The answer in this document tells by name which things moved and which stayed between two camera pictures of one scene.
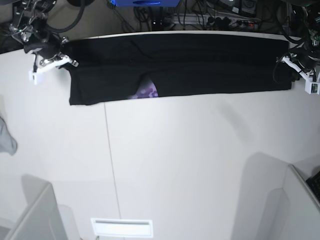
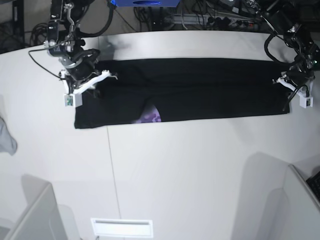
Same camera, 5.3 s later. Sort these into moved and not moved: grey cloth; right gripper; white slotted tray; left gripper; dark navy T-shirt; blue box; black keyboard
Moved: right gripper; left gripper; dark navy T-shirt
Not moved: blue box; grey cloth; white slotted tray; black keyboard
